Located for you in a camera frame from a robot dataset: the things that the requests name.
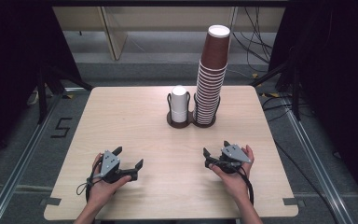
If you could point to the metal floor rail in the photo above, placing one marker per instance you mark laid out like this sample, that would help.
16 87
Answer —
18 161
317 161

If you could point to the white paper cup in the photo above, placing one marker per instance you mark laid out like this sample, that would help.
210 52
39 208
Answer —
179 115
179 98

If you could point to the black tape strip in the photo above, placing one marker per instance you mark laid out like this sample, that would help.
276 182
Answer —
51 201
293 202

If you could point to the yellow tape mark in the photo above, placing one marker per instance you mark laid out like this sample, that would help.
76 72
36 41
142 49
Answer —
69 96
254 75

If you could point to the brown ribbed paper cup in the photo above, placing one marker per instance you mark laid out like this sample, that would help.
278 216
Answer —
216 46

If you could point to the beige wooden shelf unit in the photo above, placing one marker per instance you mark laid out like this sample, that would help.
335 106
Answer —
115 34

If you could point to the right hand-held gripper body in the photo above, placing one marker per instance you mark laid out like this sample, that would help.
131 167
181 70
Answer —
234 153

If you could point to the dark curtain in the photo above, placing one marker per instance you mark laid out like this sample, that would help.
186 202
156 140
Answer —
9 62
338 77

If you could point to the person's right hand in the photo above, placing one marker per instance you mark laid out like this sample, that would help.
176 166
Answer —
234 185

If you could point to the stack of brown paper cups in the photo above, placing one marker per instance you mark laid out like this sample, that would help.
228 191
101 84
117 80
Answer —
209 93

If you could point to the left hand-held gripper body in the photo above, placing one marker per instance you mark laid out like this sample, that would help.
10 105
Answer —
110 163

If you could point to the black metal stand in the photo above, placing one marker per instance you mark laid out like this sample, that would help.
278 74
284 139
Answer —
296 93
42 93

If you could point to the person's left hand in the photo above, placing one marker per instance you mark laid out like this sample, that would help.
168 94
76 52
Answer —
102 193

